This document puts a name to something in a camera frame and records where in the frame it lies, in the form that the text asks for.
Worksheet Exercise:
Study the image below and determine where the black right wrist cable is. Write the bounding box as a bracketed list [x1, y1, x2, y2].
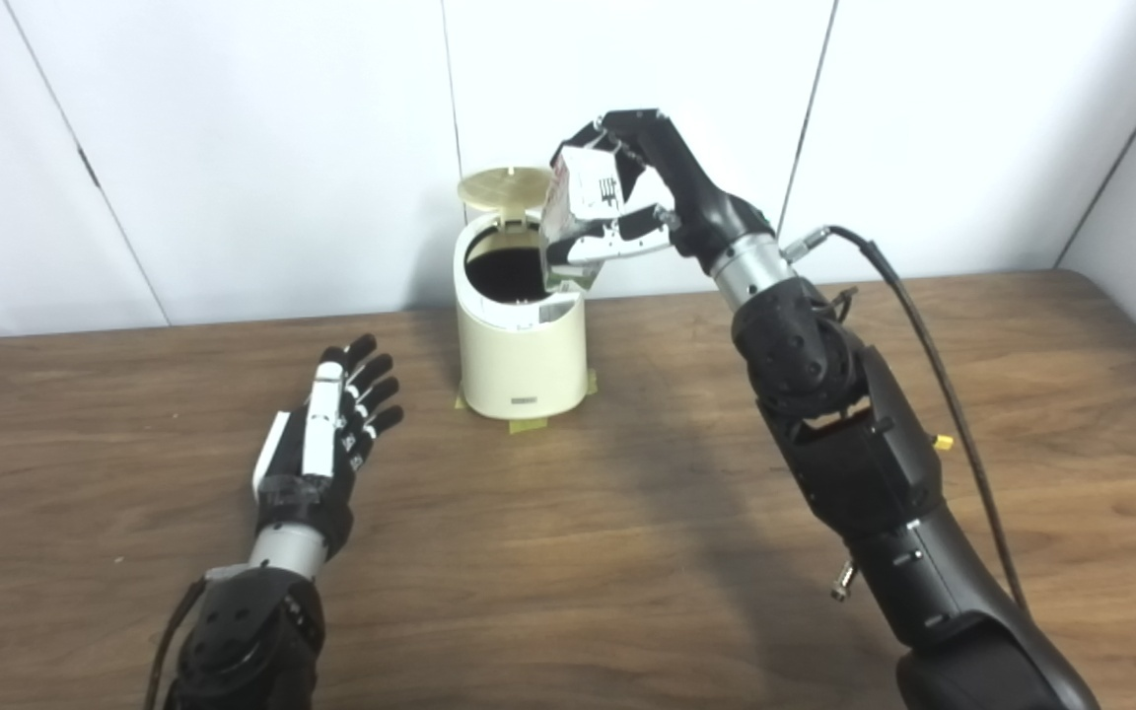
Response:
[783, 225, 1030, 612]

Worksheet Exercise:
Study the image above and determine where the white green milk carton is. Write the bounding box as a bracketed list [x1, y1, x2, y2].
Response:
[538, 146, 648, 292]

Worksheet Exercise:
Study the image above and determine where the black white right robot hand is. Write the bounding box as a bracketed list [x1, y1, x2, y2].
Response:
[550, 108, 776, 277]

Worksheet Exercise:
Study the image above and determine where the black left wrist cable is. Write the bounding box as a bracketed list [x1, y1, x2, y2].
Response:
[144, 565, 249, 710]

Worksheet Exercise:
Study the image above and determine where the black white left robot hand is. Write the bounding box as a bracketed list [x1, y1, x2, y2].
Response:
[251, 334, 405, 561]

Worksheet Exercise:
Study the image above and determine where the cream-colored round bin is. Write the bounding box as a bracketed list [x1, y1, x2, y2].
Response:
[454, 212, 589, 421]

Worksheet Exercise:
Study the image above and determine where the cream round bin lid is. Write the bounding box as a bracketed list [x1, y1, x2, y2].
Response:
[457, 167, 554, 233]

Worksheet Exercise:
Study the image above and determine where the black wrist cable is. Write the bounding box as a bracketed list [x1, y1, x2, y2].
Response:
[144, 565, 249, 710]
[783, 225, 1030, 612]

